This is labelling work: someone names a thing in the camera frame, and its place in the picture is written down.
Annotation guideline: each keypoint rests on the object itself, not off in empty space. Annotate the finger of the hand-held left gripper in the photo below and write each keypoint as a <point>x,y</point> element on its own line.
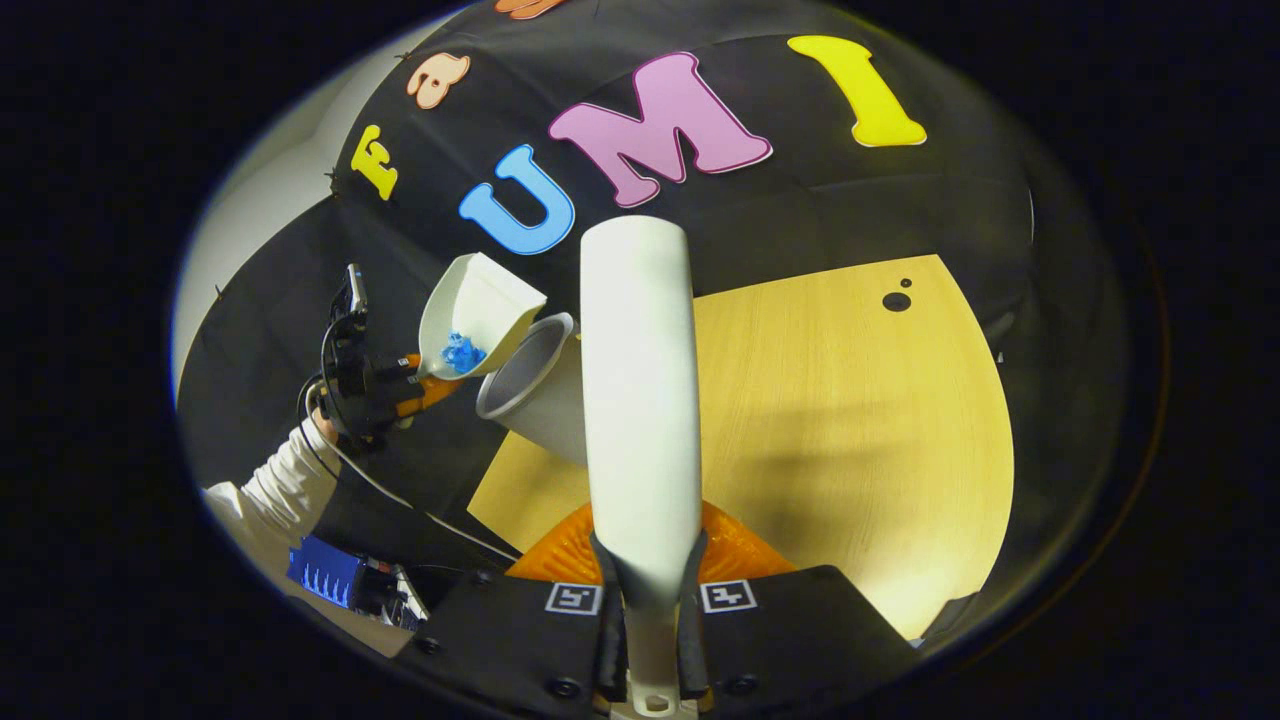
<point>430,393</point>
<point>412,363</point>

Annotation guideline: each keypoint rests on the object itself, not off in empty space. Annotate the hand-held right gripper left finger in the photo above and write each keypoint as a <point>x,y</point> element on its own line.
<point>500,640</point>

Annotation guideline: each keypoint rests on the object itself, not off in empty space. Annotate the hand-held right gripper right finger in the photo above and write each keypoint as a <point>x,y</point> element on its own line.
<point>800,630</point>

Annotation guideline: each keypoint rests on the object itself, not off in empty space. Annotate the blue paper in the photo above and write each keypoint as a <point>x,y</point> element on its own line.
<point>463,355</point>

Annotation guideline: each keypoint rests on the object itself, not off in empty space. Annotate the grey dustpan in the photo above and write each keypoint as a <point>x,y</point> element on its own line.
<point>480,300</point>

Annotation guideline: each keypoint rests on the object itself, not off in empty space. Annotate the white garbage bin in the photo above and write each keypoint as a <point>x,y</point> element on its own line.
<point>545,400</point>

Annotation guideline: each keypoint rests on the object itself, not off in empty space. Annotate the small grey broom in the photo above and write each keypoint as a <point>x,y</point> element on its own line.
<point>640,400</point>

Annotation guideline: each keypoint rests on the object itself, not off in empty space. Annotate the wooden desktop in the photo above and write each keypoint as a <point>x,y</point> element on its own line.
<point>850,420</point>

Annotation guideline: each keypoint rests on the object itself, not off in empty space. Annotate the blue electronic device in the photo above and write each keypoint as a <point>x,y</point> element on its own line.
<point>325,572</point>

